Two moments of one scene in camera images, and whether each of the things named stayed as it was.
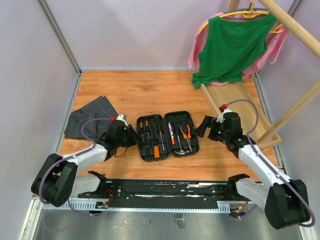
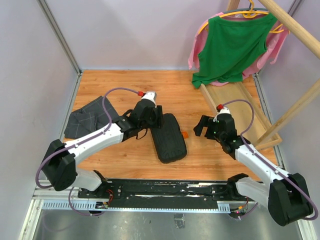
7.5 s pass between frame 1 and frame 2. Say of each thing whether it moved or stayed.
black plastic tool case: moved
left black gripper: moved
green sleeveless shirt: stayed
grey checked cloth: stayed
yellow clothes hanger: stayed
